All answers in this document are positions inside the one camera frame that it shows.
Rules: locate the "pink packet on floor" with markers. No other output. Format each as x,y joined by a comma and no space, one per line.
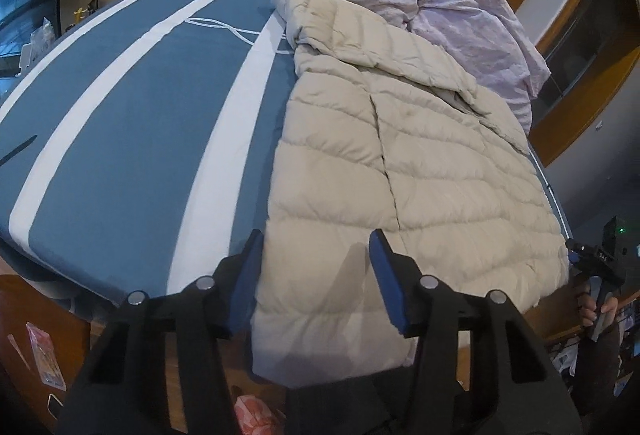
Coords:
44,355

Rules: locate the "person's right hand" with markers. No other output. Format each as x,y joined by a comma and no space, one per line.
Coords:
590,313

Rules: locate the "beige quilted down jacket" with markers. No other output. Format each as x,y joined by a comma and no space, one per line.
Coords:
386,131

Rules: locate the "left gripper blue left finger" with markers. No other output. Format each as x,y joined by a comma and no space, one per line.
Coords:
121,388

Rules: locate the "blue white striped bed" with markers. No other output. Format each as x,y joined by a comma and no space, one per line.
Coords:
139,150

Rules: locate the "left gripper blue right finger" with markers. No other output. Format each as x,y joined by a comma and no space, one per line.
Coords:
478,368

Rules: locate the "pink patterned bag on floor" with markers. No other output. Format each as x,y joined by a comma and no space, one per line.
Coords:
255,417

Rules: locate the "cluttered bedside items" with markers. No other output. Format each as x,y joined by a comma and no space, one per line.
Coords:
42,39

